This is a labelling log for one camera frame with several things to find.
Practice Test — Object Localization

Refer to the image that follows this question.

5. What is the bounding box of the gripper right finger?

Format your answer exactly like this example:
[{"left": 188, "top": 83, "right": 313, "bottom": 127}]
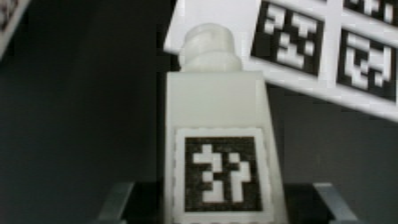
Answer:
[{"left": 313, "top": 182, "right": 368, "bottom": 224}]

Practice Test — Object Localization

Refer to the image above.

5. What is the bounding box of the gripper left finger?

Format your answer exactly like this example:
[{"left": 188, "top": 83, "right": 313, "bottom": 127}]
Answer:
[{"left": 87, "top": 182, "right": 135, "bottom": 224}]

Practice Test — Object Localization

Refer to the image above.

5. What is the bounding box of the white table leg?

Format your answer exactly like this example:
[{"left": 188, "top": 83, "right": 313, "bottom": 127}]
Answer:
[
  {"left": 163, "top": 23, "right": 288, "bottom": 224},
  {"left": 0, "top": 0, "right": 32, "bottom": 60}
]

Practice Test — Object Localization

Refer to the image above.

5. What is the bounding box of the white marker sheet with tags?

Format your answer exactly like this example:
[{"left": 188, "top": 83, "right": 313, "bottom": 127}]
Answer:
[{"left": 163, "top": 0, "right": 398, "bottom": 122}]

